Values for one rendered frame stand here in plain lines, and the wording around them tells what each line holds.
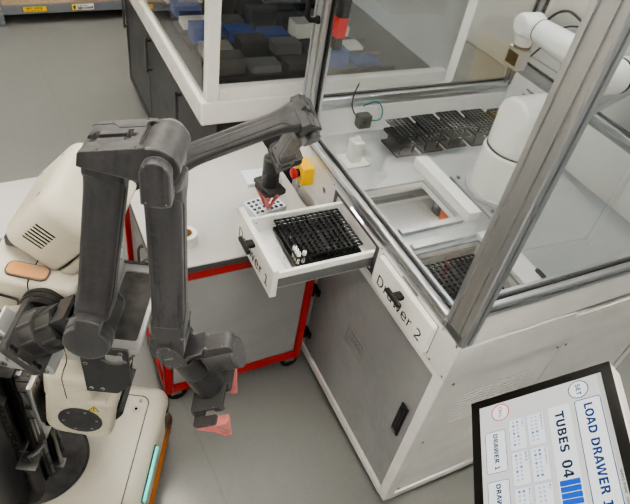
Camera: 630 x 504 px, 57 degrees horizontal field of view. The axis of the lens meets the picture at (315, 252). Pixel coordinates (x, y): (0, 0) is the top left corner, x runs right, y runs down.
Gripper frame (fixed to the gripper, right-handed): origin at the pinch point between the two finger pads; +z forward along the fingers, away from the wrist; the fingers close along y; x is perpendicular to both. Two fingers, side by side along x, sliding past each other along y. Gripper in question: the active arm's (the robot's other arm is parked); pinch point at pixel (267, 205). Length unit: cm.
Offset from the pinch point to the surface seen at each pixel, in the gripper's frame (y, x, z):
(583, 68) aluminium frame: -78, -4, -87
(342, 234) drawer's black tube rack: -30.8, -6.5, -9.0
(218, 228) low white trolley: 2.2, 17.5, 5.1
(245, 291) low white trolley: -12.1, 14.5, 24.0
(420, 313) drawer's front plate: -68, -3, -12
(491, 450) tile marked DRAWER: -106, 16, -20
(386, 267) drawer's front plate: -50, -7, -12
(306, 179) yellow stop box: 0.5, -16.0, -5.2
